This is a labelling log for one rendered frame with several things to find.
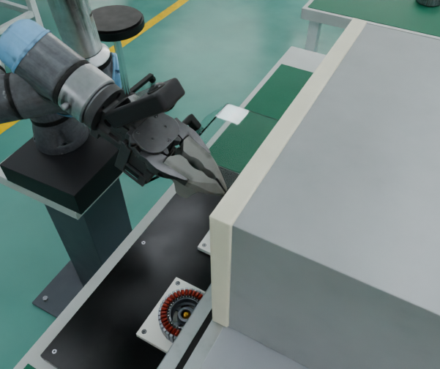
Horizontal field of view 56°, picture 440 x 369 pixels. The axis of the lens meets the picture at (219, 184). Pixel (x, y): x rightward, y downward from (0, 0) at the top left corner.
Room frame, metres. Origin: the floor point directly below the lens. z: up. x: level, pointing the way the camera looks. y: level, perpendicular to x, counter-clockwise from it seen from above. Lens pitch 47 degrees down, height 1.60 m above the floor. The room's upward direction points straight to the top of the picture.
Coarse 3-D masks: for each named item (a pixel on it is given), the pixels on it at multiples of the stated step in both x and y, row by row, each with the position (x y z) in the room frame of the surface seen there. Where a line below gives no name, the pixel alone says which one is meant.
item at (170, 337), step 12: (180, 288) 0.44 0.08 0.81; (192, 288) 0.44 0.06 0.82; (168, 300) 0.41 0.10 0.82; (180, 300) 0.41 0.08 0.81; (192, 300) 0.42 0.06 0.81; (168, 312) 0.39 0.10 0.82; (180, 312) 0.39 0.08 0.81; (192, 312) 0.39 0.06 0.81; (168, 324) 0.36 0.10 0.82; (180, 324) 0.37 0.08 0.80; (168, 336) 0.34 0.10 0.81
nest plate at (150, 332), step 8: (176, 280) 0.48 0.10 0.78; (168, 288) 0.46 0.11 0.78; (176, 288) 0.46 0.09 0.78; (184, 288) 0.46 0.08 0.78; (152, 312) 0.40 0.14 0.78; (176, 312) 0.40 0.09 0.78; (152, 320) 0.39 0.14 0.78; (176, 320) 0.39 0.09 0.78; (144, 328) 0.37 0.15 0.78; (152, 328) 0.37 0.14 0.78; (144, 336) 0.35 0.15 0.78; (152, 336) 0.35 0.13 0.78; (160, 336) 0.35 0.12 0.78; (152, 344) 0.34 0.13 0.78; (160, 344) 0.34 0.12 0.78; (168, 344) 0.34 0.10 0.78
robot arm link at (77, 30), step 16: (48, 0) 0.90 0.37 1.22; (64, 0) 0.89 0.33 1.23; (80, 0) 0.91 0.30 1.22; (64, 16) 0.89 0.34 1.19; (80, 16) 0.90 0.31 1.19; (64, 32) 0.90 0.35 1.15; (80, 32) 0.90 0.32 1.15; (96, 32) 0.94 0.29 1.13; (80, 48) 0.90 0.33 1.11; (96, 48) 0.92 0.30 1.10; (96, 64) 0.90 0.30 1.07; (112, 64) 0.94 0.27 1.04
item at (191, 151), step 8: (184, 144) 0.43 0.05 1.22; (192, 144) 0.44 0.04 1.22; (176, 152) 0.44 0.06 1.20; (184, 152) 0.42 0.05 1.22; (192, 152) 0.42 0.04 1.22; (200, 152) 0.43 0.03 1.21; (192, 160) 0.42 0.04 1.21; (200, 160) 0.41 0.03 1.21; (208, 160) 0.42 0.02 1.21; (200, 168) 0.41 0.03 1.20; (208, 168) 0.40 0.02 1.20; (216, 168) 0.41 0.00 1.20; (208, 176) 0.40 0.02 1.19; (216, 176) 0.40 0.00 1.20; (224, 184) 0.39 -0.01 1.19
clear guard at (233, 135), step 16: (224, 112) 0.72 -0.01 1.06; (240, 112) 0.72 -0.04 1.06; (208, 128) 0.66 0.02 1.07; (224, 128) 0.66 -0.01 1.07; (240, 128) 0.66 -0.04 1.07; (256, 128) 0.66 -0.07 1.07; (272, 128) 0.66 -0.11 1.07; (208, 144) 0.61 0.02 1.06; (224, 144) 0.61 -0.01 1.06; (240, 144) 0.61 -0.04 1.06; (256, 144) 0.61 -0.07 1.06; (224, 160) 0.57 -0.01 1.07; (240, 160) 0.57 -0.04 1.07; (224, 176) 0.52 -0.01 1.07
